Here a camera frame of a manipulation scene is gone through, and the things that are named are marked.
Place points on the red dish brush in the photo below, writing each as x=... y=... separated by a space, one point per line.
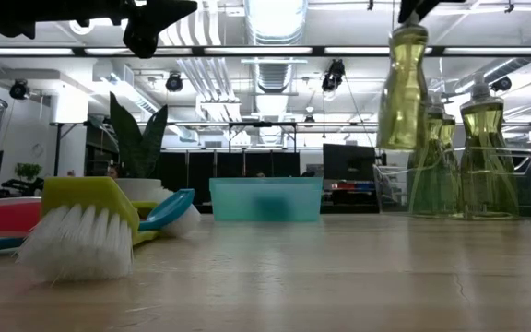
x=3 y=216

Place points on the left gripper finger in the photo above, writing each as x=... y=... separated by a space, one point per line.
x=164 y=9

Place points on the white box on pole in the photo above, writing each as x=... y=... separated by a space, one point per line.
x=69 y=108

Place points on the yellow-green dish brush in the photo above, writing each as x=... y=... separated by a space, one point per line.
x=86 y=193
x=143 y=207

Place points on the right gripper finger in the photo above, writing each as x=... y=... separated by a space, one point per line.
x=410 y=7

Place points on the black computer monitor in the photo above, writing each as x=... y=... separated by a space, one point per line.
x=348 y=161

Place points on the silver ventilation duct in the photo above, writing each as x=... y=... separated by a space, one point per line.
x=274 y=27

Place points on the black ceiling spotlight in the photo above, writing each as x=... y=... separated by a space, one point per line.
x=173 y=83
x=501 y=84
x=19 y=90
x=333 y=76

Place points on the small green background plant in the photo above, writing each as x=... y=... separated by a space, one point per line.
x=28 y=170

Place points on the dark blue sponge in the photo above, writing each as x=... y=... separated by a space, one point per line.
x=266 y=208

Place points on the black partition panels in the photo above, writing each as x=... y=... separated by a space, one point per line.
x=192 y=175

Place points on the teal translucent plastic bin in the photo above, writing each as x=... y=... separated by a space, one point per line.
x=293 y=198

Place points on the blue dish brush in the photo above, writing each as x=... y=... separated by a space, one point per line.
x=168 y=209

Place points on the person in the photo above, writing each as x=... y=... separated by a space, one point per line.
x=114 y=171

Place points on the snake plant in white pot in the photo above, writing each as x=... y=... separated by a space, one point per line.
x=136 y=147

